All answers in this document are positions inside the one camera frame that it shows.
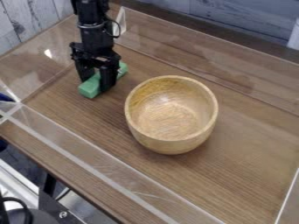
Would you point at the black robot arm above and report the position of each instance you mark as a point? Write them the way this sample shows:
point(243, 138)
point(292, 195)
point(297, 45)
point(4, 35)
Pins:
point(92, 12)

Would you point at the black table leg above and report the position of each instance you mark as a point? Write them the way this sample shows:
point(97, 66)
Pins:
point(49, 185)

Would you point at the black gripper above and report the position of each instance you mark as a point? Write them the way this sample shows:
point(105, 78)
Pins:
point(93, 53)

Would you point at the black metal bracket with screw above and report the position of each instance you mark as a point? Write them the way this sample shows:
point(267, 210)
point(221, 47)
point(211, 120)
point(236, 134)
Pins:
point(50, 205)

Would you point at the clear acrylic corner bracket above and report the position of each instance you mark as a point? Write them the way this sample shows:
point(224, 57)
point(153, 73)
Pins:
point(120, 23)

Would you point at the light wooden bowl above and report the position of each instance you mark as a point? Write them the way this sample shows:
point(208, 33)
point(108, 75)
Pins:
point(171, 113)

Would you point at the green rectangular block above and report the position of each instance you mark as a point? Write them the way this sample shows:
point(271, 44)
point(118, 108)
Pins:
point(89, 87)

